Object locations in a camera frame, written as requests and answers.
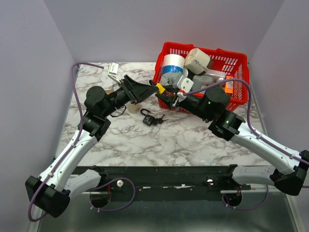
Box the grey carton box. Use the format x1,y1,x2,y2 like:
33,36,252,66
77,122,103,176
191,75,213,91

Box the black mounting rail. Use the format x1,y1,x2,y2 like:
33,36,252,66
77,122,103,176
88,165,251,202

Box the grey wrapped paper roll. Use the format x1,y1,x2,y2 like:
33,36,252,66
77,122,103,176
160,72,185,88

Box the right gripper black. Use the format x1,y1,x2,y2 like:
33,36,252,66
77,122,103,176
155,83,212,122

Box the orange box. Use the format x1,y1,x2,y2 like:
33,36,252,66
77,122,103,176
225,75,234,94

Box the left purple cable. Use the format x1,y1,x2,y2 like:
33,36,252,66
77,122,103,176
28,62,108,222

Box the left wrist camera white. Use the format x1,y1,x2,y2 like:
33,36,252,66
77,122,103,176
108,62,120,84

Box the beige pump lotion bottle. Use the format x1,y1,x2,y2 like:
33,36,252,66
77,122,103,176
126,102,140,114

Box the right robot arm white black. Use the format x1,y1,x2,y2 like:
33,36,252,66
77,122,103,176
156,86,309,196

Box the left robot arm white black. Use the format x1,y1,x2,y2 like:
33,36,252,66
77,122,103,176
25,75,159,222

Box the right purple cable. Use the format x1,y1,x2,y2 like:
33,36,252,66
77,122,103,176
184,78,309,189

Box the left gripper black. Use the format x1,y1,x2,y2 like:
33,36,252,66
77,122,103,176
101,75,159,118

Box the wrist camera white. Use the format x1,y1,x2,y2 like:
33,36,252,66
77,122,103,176
108,62,120,84
174,74,194,93

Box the yellow black padlock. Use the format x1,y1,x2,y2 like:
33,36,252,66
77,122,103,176
149,80,166,95

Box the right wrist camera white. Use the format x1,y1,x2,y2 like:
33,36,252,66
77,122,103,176
174,74,194,93

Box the purple cable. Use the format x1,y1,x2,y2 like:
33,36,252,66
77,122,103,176
28,62,108,222
184,78,309,189

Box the brass padlock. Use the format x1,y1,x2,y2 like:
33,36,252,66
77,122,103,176
105,90,114,95

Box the red plastic shopping basket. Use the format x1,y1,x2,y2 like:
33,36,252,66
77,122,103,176
153,42,250,111

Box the white blue paper roll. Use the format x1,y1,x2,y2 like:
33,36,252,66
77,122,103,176
161,54,184,74

